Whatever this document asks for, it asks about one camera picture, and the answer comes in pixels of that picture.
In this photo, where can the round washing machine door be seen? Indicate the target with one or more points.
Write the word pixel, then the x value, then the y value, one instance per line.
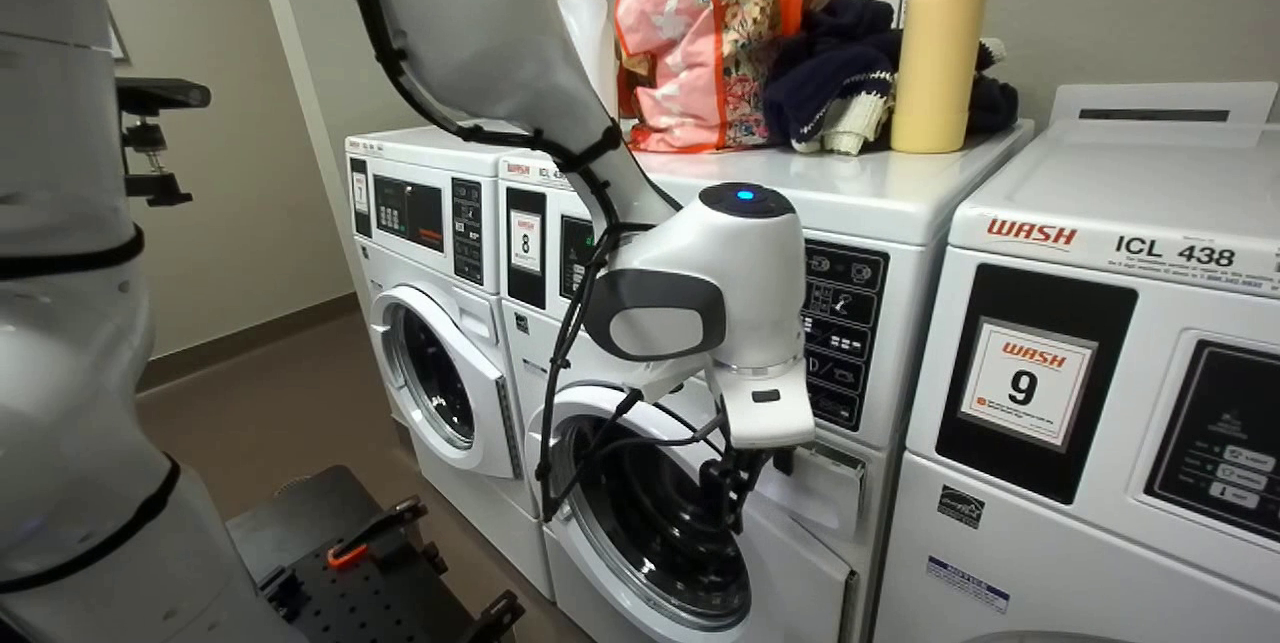
pixel 445 383
pixel 650 533

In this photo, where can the washing machine with sign seven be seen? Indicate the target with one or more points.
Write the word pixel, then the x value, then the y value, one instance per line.
pixel 440 153

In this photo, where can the camera on mount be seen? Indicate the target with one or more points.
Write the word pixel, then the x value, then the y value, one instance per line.
pixel 150 95

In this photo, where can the washing machine with sign nine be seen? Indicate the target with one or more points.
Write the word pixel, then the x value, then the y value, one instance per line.
pixel 1100 543

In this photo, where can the clamp with orange trigger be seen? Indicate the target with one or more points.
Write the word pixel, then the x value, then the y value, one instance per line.
pixel 375 533

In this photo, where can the white detergent bottle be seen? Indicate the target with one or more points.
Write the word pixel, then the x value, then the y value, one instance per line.
pixel 585 23

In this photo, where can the pink floral bag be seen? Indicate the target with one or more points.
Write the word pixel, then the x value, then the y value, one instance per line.
pixel 690 53

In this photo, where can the black clamp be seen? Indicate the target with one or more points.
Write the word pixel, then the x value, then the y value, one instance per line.
pixel 495 616

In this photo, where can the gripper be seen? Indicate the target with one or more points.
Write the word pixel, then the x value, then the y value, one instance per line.
pixel 740 468

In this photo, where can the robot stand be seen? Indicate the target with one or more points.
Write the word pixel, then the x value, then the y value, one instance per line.
pixel 300 523

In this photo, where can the yellow water bottle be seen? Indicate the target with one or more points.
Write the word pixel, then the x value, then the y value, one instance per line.
pixel 938 63

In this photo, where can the navy blue clothing heap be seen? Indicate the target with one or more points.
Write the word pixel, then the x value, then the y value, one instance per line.
pixel 830 63

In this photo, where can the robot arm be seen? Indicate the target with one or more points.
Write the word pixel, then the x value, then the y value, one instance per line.
pixel 480 33

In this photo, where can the washing machine with sign eight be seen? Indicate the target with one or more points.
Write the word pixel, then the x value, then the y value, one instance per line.
pixel 880 193

